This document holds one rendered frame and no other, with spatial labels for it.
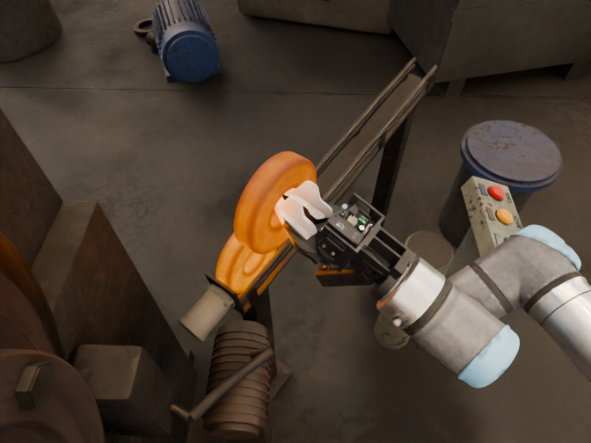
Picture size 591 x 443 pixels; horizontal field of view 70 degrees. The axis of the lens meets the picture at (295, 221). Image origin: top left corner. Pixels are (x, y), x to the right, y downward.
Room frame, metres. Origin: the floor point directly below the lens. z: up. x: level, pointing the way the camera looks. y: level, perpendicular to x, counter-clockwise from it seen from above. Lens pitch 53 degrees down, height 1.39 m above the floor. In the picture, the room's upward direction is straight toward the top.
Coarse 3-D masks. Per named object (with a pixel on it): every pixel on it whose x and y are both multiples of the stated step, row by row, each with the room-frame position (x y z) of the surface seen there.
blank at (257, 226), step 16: (272, 160) 0.41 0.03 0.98; (288, 160) 0.41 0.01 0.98; (304, 160) 0.43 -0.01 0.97; (256, 176) 0.39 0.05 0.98; (272, 176) 0.38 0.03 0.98; (288, 176) 0.40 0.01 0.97; (304, 176) 0.43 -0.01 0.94; (256, 192) 0.36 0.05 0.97; (272, 192) 0.37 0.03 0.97; (240, 208) 0.35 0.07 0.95; (256, 208) 0.35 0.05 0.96; (272, 208) 0.37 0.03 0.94; (240, 224) 0.34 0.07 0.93; (256, 224) 0.34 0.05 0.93; (272, 224) 0.38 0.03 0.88; (240, 240) 0.34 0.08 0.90; (256, 240) 0.34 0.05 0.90; (272, 240) 0.36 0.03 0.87
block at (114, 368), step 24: (72, 360) 0.20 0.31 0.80; (96, 360) 0.20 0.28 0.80; (120, 360) 0.20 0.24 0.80; (144, 360) 0.21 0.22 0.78; (96, 384) 0.17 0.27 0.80; (120, 384) 0.17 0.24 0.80; (144, 384) 0.18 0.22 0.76; (168, 384) 0.22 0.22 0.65; (120, 408) 0.15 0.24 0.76; (144, 408) 0.16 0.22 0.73; (168, 408) 0.18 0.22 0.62; (120, 432) 0.15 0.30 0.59; (144, 432) 0.15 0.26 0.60; (168, 432) 0.15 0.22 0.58
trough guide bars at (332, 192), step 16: (400, 80) 0.97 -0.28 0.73; (432, 80) 0.98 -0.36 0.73; (384, 96) 0.91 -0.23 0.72; (416, 96) 0.91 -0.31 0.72; (368, 112) 0.84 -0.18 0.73; (400, 112) 0.84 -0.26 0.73; (352, 128) 0.78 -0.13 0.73; (384, 128) 0.78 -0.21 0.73; (336, 144) 0.74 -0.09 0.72; (368, 144) 0.73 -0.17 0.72; (336, 192) 0.62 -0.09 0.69; (288, 240) 0.48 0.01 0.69; (256, 288) 0.39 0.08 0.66
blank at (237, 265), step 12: (228, 240) 0.42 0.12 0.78; (228, 252) 0.40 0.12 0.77; (240, 252) 0.40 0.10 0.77; (252, 252) 0.46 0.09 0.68; (228, 264) 0.39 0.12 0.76; (240, 264) 0.40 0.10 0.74; (252, 264) 0.44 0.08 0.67; (264, 264) 0.45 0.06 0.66; (216, 276) 0.38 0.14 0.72; (228, 276) 0.37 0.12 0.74; (240, 276) 0.39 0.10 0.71; (252, 276) 0.42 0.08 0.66; (240, 288) 0.39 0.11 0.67
